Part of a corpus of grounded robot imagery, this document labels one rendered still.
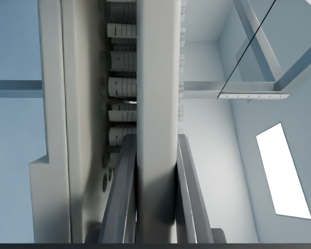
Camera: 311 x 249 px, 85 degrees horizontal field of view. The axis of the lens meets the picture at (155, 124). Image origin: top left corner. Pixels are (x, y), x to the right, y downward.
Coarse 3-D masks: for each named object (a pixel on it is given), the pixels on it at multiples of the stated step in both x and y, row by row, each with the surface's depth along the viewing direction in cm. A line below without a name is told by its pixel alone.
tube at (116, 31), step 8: (104, 24) 11; (112, 24) 11; (120, 24) 11; (128, 24) 11; (104, 32) 11; (112, 32) 11; (120, 32) 11; (128, 32) 11; (136, 32) 11; (184, 32) 11; (104, 40) 11; (112, 40) 11; (120, 40) 11; (128, 40) 11; (136, 40) 11; (184, 40) 11
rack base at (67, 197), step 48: (48, 0) 7; (96, 0) 10; (48, 48) 7; (96, 48) 10; (48, 96) 8; (96, 96) 10; (48, 144) 8; (96, 144) 10; (48, 192) 8; (96, 192) 10; (48, 240) 8
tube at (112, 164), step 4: (104, 152) 12; (108, 152) 12; (112, 152) 12; (116, 152) 12; (104, 156) 12; (108, 156) 12; (112, 156) 12; (116, 156) 12; (104, 160) 12; (108, 160) 12; (112, 160) 12; (116, 160) 12; (104, 164) 12; (108, 164) 12; (112, 164) 12; (116, 164) 12; (104, 168) 12; (108, 168) 12; (112, 168) 12
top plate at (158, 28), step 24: (144, 0) 7; (168, 0) 7; (144, 24) 7; (168, 24) 7; (144, 48) 7; (168, 48) 8; (144, 72) 8; (168, 72) 8; (144, 96) 8; (168, 96) 8; (144, 120) 8; (168, 120) 8; (144, 144) 8; (168, 144) 8; (144, 168) 8; (168, 168) 8; (144, 192) 8; (168, 192) 8; (144, 216) 8; (168, 216) 8; (144, 240) 8; (168, 240) 9
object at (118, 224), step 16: (128, 144) 9; (128, 160) 8; (128, 176) 8; (112, 192) 7; (128, 192) 7; (112, 208) 6; (128, 208) 6; (112, 224) 6; (128, 224) 6; (96, 240) 6; (112, 240) 5; (128, 240) 6
